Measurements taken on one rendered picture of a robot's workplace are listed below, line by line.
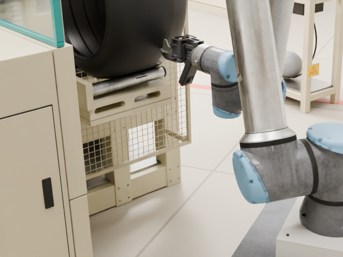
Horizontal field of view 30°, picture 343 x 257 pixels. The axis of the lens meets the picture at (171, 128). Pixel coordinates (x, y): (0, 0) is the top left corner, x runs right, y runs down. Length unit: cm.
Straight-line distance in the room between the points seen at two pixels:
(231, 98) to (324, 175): 48
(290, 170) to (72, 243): 57
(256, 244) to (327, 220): 25
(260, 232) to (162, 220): 130
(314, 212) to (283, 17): 55
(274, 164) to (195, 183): 192
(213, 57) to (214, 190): 155
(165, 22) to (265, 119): 70
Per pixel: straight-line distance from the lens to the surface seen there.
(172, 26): 224
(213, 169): 369
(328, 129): 174
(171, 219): 321
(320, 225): 178
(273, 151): 163
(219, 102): 203
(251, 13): 164
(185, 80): 216
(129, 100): 233
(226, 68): 196
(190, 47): 211
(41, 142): 145
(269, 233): 196
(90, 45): 261
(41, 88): 142
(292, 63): 469
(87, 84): 220
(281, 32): 190
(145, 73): 238
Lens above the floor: 163
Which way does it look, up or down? 22 degrees down
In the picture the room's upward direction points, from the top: 2 degrees counter-clockwise
